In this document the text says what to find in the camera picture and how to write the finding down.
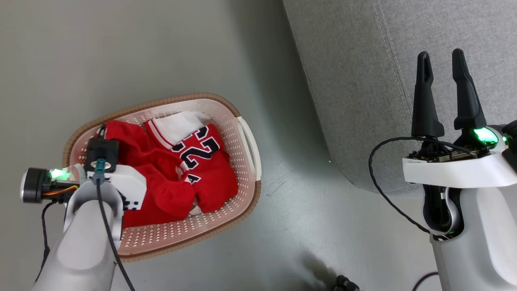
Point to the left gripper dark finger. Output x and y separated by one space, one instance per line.
101 131

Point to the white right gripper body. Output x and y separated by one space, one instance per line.
456 171

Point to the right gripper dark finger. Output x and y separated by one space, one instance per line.
424 105
466 97

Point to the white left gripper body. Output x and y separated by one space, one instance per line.
129 184

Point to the red garment with white band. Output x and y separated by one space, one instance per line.
161 194

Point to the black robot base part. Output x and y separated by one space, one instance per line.
345 283

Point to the pink perforated laundry basket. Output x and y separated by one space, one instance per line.
238 161

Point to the grey fabric sofa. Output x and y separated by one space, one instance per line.
363 81

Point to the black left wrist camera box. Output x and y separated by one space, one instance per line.
101 150

